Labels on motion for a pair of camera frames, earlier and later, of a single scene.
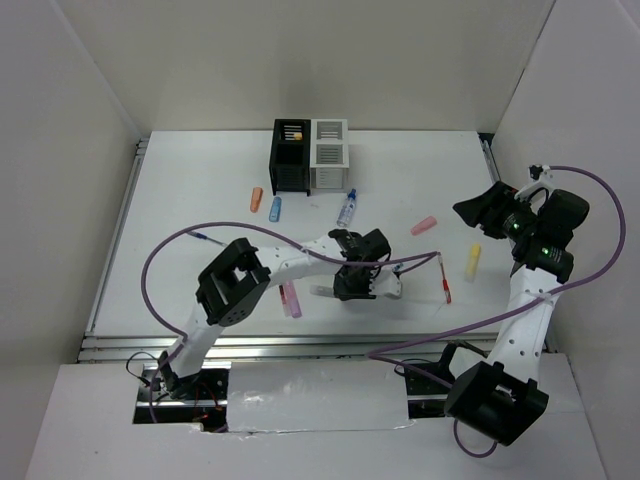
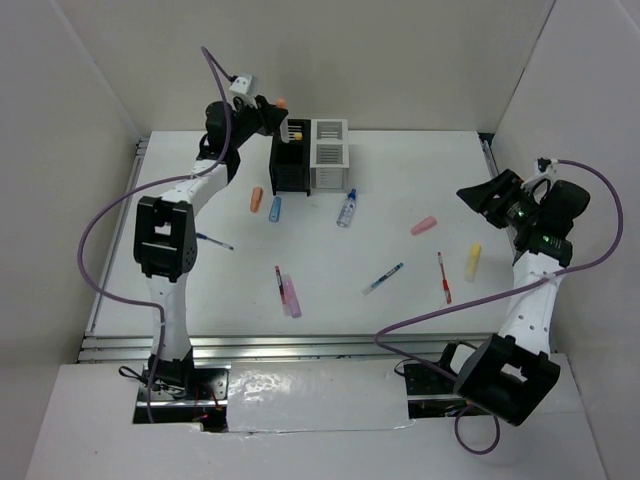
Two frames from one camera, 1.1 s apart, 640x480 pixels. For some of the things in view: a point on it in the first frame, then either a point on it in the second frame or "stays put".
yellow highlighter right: (472, 262) stays put
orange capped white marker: (321, 290) -> (284, 133)
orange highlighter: (255, 201) stays put
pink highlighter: (423, 225) stays put
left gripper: (361, 292) -> (268, 116)
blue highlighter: (275, 208) stays put
